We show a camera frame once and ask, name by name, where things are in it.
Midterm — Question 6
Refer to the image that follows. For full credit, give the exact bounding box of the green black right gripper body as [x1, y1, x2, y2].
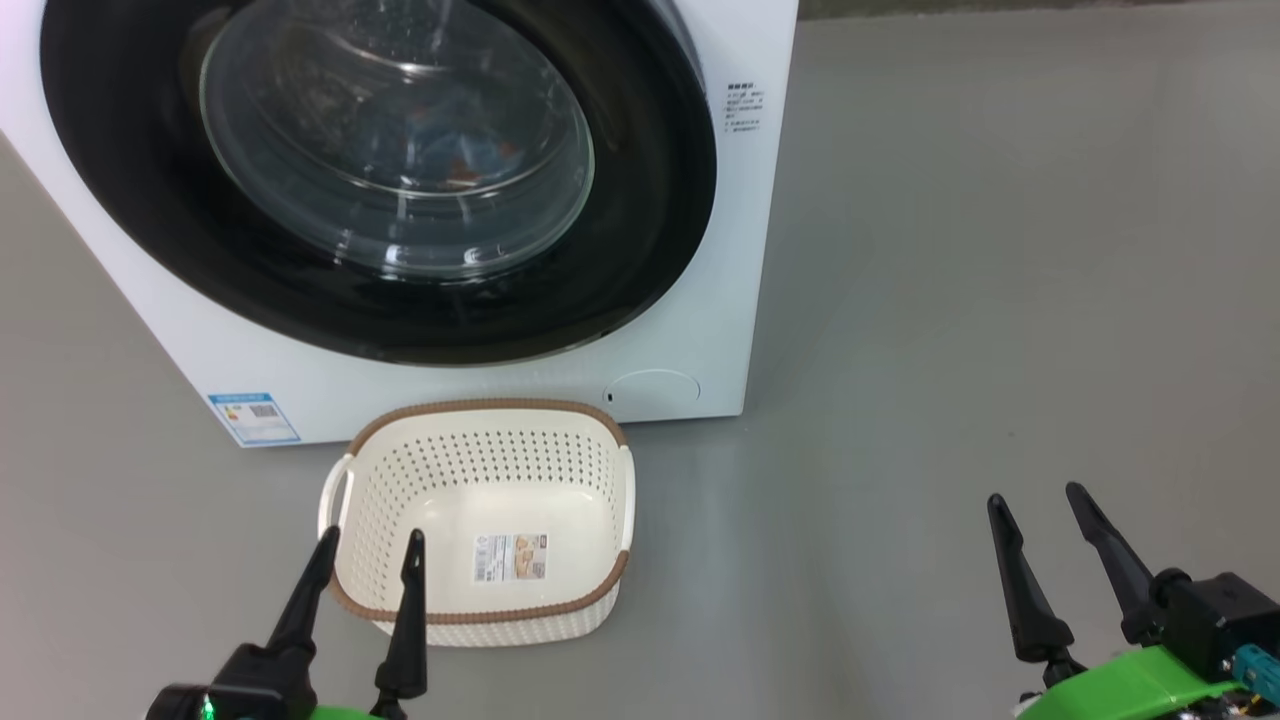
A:
[1012, 645, 1252, 720]

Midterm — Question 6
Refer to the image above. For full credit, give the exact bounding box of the white washing machine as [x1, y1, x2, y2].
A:
[0, 0, 801, 449]

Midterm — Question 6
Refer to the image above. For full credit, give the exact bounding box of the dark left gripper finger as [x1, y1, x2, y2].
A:
[373, 530, 430, 717]
[265, 527, 342, 682]

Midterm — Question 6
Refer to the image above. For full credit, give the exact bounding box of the small printed text label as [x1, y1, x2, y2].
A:
[727, 82, 767, 135]

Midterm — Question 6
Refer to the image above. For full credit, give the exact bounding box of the cream perforated laundry basket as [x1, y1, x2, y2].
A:
[318, 398, 638, 649]

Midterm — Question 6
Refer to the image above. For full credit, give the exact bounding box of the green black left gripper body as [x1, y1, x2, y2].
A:
[305, 700, 411, 720]

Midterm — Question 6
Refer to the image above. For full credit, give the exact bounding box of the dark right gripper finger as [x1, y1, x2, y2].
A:
[987, 493, 1087, 687]
[1065, 482, 1166, 646]

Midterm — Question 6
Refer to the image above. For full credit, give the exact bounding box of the blue energy label sticker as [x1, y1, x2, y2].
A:
[207, 392, 303, 448]

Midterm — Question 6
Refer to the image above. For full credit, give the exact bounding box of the teal right cable connector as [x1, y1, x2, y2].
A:
[1232, 645, 1280, 707]

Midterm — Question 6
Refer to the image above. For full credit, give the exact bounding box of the round white filter cover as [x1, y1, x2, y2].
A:
[603, 369, 702, 422]

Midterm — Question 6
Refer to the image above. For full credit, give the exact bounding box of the black round glass washer door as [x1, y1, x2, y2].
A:
[40, 0, 720, 368]

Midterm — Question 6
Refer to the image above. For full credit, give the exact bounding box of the paper basket label sticker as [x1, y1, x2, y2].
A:
[473, 533, 549, 586]

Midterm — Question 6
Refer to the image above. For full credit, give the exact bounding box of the blue cartoon print garment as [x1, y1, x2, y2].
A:
[395, 115, 526, 196]

